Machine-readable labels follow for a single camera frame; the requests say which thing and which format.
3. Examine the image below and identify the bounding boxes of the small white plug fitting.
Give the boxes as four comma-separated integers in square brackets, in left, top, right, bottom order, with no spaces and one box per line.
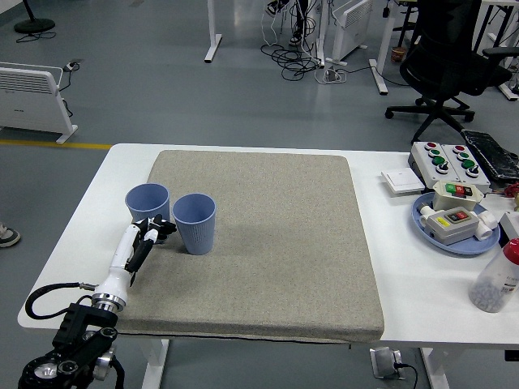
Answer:
[418,203,435,228]

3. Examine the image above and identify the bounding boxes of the cream three-button switch box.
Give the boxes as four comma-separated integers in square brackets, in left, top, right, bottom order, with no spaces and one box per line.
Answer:
[431,181,486,212]

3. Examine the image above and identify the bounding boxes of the white desk leg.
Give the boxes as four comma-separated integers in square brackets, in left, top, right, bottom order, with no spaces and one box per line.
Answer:
[368,0,401,96]
[480,0,519,102]
[314,0,326,69]
[204,0,223,63]

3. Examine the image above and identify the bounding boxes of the black fan stand base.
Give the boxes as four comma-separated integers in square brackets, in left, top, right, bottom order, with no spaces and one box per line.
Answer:
[14,0,57,34]

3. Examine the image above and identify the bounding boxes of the red yellow wire bundle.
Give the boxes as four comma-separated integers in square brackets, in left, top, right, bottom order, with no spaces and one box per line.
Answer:
[488,184,519,210]

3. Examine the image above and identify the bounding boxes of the white push-button control box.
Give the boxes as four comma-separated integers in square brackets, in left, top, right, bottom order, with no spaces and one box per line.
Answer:
[440,143,492,195]
[407,140,461,190]

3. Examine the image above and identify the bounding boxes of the black office chair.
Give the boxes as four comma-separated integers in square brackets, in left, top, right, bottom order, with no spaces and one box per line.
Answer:
[384,0,514,145]

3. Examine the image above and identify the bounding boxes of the blue ribbed plastic cup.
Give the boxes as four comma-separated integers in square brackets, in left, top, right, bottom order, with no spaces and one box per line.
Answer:
[172,193,217,256]
[124,183,170,224]

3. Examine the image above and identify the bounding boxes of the black fan cable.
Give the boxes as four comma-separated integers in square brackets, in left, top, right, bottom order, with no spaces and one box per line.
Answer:
[15,31,58,44]

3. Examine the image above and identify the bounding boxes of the white pipe fitting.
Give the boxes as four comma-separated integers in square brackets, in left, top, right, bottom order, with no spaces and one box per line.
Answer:
[474,211,499,241]

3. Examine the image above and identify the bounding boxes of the black wrapped keyboard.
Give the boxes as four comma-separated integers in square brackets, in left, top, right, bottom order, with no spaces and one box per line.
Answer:
[461,128,519,182]

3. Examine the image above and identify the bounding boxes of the white power strip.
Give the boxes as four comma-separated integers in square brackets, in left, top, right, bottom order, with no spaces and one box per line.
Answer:
[323,67,348,85]

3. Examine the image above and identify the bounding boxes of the blue round plate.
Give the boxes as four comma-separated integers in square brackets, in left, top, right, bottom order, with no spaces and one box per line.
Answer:
[411,191,502,256]

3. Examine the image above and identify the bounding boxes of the grey-brown foam mat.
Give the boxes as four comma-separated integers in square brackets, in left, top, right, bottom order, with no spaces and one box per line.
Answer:
[97,149,385,345]

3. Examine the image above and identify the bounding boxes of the wide white panel heater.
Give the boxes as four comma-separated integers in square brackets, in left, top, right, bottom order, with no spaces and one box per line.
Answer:
[0,61,79,145]

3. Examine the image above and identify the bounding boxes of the silver floor socket box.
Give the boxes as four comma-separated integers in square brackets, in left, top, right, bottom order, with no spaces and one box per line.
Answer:
[369,347,406,381]

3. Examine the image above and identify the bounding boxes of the clear bottle with red cap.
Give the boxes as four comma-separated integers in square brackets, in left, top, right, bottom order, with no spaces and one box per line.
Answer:
[468,237,519,314]

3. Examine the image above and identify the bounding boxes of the person's white grey shoe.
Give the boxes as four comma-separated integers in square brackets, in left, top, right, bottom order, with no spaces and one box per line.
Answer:
[0,224,22,249]

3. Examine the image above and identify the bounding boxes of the black floor socket cable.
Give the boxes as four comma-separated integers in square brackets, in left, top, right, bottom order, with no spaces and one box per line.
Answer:
[392,362,418,389]

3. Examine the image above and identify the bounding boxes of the black cable tangle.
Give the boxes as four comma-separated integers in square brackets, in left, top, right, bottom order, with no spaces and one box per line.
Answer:
[259,40,325,81]

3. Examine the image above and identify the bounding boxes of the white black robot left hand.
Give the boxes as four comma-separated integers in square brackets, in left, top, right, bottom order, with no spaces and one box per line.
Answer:
[94,213,178,304]

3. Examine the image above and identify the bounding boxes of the grey two-button switch box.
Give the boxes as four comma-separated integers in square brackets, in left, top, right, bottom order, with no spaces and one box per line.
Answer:
[425,207,479,247]

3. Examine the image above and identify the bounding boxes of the narrow white panel heater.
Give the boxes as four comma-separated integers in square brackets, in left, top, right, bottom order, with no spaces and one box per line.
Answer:
[326,0,374,66]

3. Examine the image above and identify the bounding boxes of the white wall switch plate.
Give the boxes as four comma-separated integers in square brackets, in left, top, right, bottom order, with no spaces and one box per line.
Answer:
[380,168,426,199]

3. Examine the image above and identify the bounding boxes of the white table leg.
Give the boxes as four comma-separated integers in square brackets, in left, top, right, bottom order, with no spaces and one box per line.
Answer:
[419,347,451,389]
[141,339,170,389]

